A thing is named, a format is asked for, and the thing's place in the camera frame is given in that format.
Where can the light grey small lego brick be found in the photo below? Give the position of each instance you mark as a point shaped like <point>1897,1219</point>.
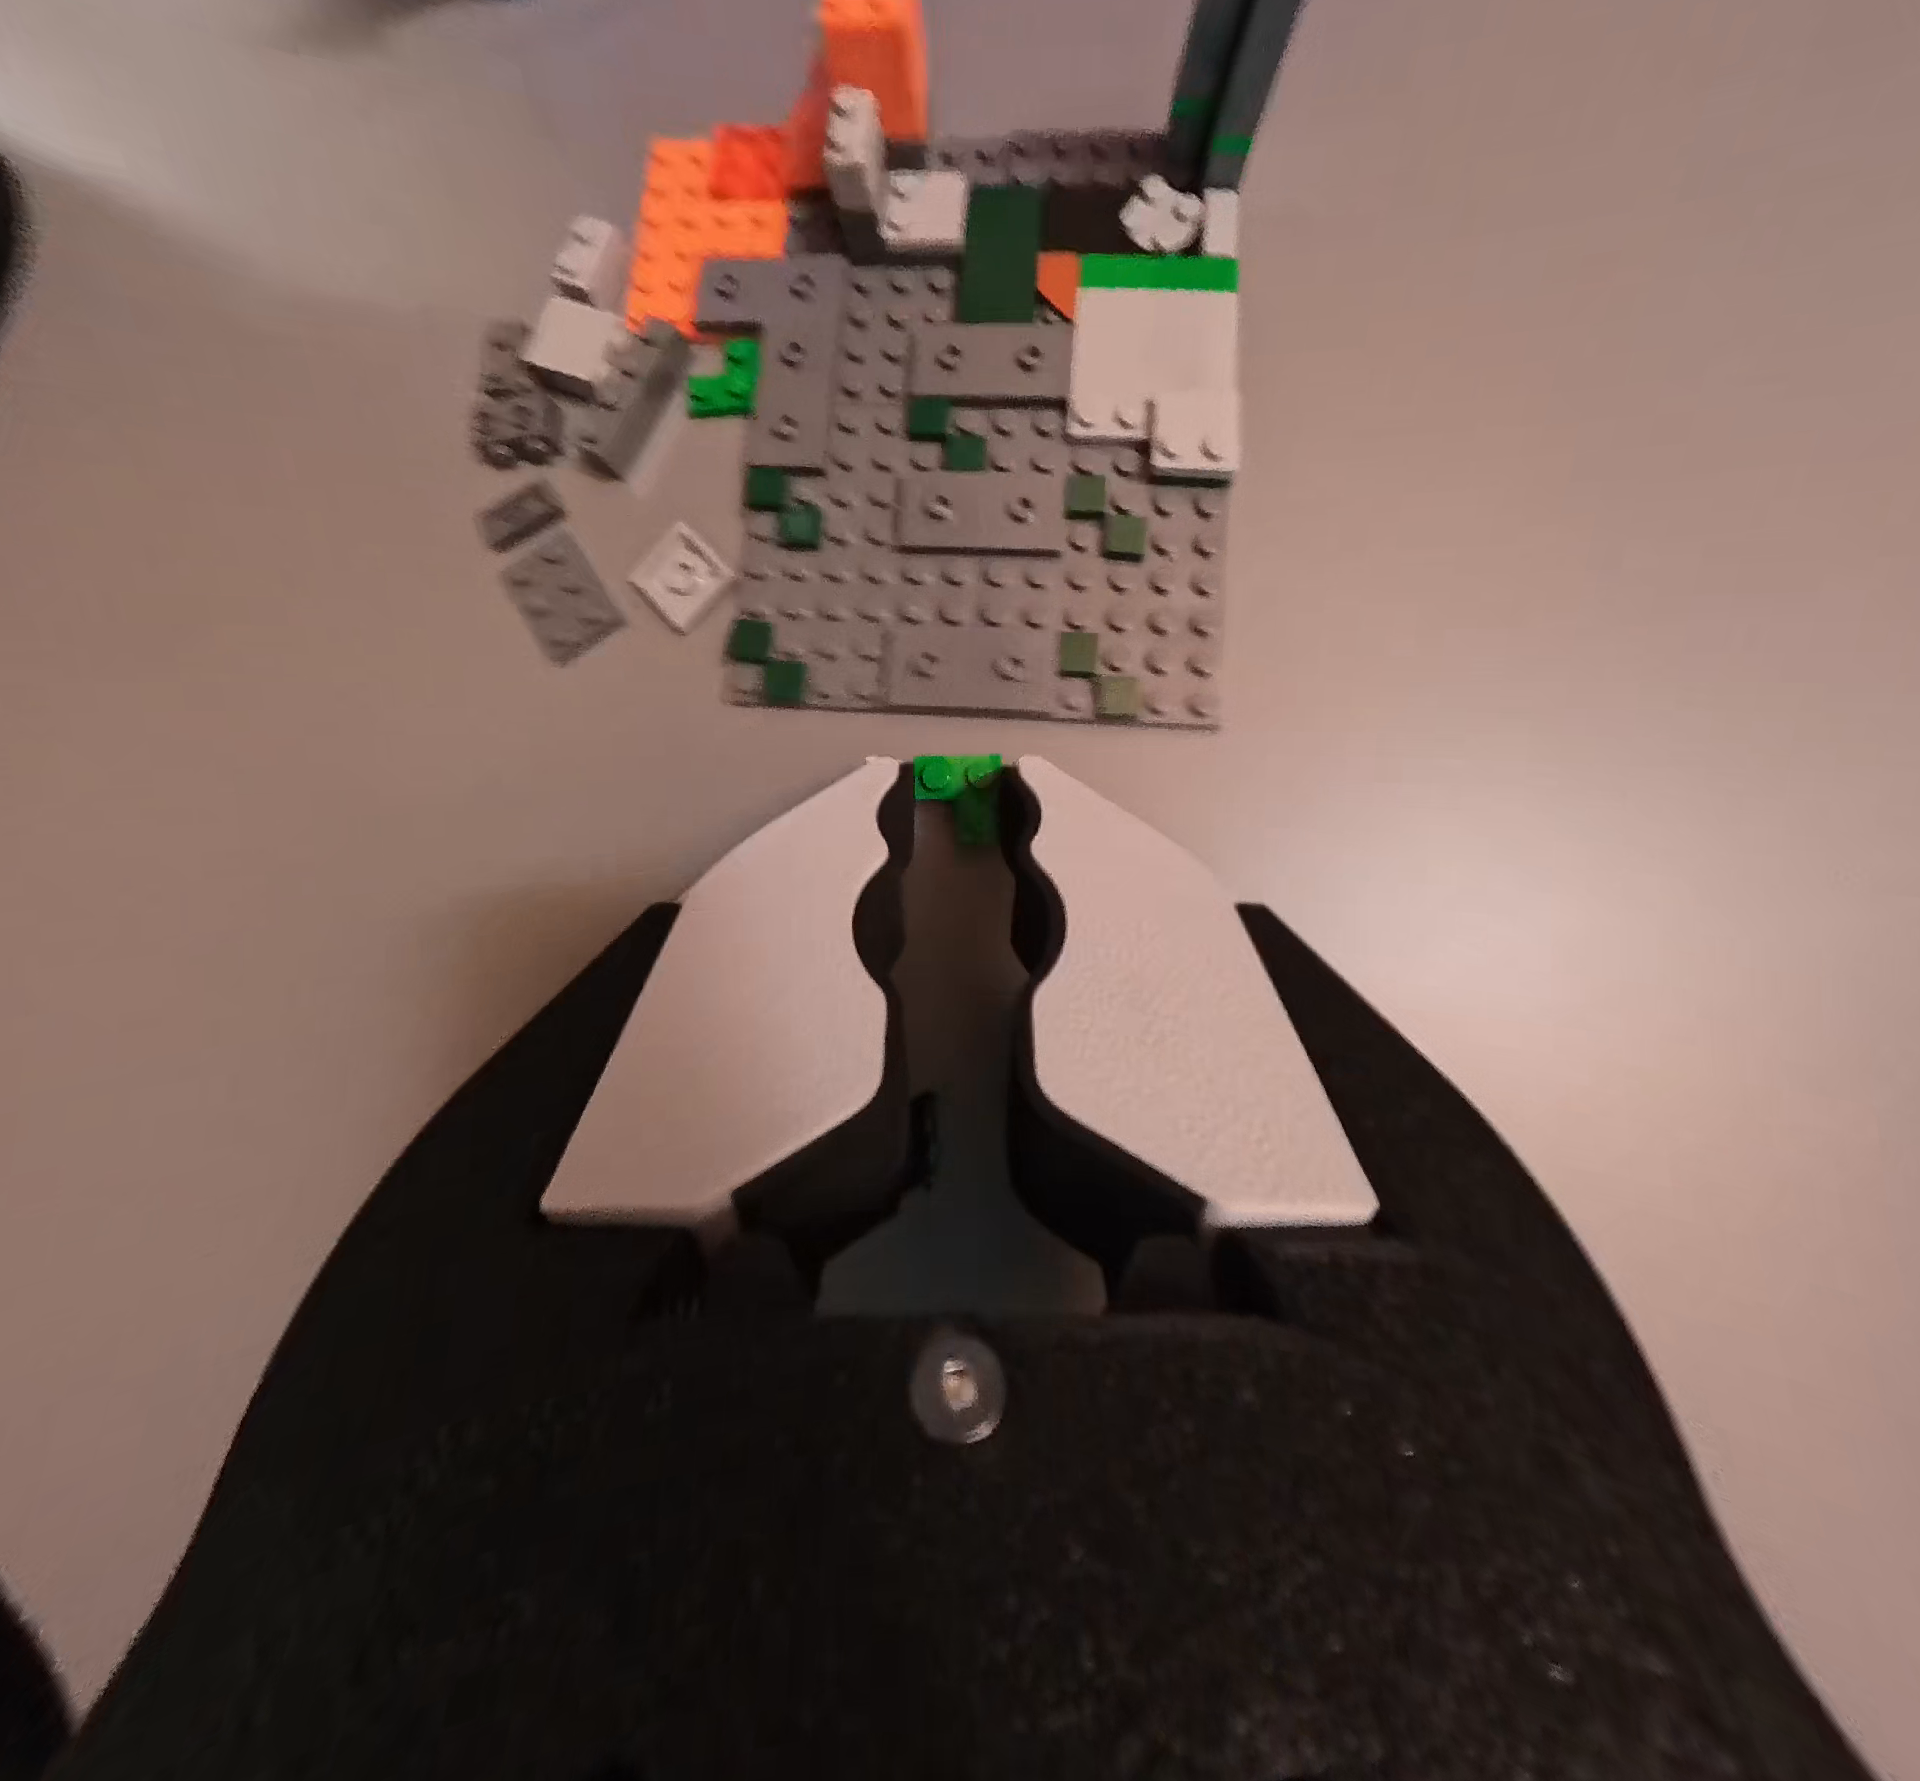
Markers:
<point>586,259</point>

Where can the light grey square lego tile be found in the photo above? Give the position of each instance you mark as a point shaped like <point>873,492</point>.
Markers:
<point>680,578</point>

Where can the dark grey four-stud lego plate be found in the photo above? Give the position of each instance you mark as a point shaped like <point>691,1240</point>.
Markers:
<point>639,395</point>

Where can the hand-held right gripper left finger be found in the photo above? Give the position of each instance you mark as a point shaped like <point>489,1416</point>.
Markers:
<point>721,1061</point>

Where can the dark green lego plate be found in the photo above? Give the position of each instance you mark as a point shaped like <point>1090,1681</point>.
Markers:
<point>522,518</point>

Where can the dark grey small lego brick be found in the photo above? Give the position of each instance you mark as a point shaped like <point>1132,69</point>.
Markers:
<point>508,373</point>

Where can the light grey smooth lego piece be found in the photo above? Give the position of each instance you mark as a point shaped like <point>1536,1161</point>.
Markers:
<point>566,341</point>

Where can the grey and orange lego build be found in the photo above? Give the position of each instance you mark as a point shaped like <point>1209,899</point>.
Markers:
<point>974,568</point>

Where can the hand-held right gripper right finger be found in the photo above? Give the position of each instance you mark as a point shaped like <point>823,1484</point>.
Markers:
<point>1201,1061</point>

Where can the dark grey six-stud lego plate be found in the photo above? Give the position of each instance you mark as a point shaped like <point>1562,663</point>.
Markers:
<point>563,595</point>

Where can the grey lego slope brick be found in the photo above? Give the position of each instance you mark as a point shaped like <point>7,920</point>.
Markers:
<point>517,439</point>

